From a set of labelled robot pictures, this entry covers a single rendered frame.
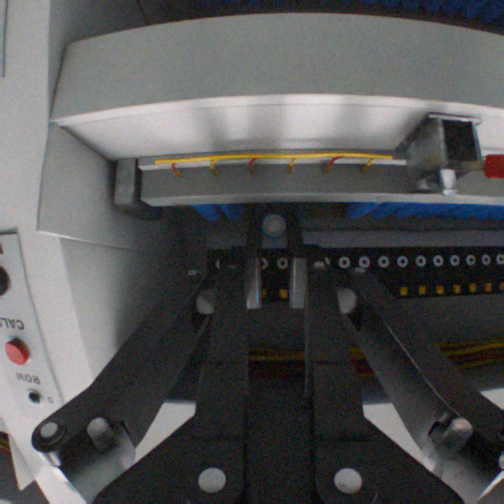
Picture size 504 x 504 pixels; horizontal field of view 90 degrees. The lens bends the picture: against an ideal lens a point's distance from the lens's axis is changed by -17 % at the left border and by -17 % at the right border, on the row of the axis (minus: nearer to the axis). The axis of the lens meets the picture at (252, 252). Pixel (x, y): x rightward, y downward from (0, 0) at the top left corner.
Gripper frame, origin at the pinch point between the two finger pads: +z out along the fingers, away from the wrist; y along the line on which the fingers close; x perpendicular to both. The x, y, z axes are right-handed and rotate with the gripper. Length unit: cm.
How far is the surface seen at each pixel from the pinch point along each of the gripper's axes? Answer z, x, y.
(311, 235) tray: 11.0, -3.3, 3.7
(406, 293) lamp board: 8.3, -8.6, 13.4
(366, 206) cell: 4.1, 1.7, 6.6
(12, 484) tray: -5.4, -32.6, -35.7
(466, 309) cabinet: 11.9, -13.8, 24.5
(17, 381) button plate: -7.0, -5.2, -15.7
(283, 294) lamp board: 8.4, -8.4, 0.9
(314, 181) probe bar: -0.1, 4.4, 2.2
